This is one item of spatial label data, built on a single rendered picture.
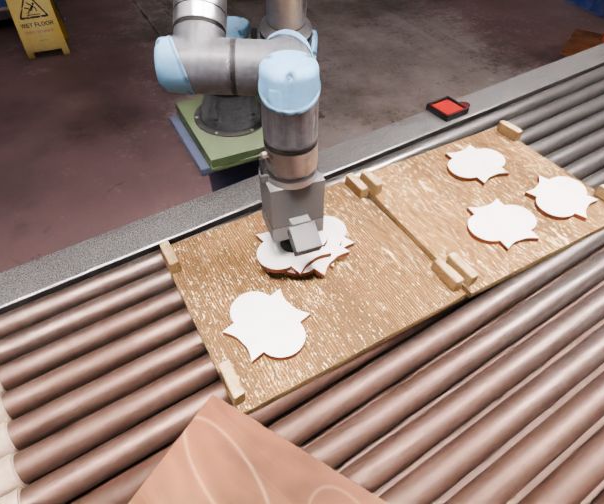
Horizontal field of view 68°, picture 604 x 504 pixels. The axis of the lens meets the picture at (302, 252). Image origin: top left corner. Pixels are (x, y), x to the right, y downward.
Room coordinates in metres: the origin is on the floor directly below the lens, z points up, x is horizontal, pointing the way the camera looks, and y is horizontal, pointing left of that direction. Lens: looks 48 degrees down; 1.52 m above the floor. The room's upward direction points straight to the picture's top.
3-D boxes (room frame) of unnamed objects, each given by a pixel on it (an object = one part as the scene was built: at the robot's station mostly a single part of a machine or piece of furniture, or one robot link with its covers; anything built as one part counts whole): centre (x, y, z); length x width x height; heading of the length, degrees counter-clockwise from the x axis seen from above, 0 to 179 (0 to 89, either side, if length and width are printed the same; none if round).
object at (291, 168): (0.53, 0.02, 1.15); 0.08 x 0.08 x 0.05
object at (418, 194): (0.69, -0.38, 0.93); 0.41 x 0.35 x 0.02; 119
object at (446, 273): (0.47, -0.24, 0.95); 0.06 x 0.02 x 0.03; 30
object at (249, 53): (0.63, 0.04, 1.23); 0.11 x 0.11 x 0.08; 2
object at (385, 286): (0.49, -0.01, 0.93); 0.41 x 0.35 x 0.02; 120
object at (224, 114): (1.04, 0.18, 0.96); 0.15 x 0.15 x 0.10
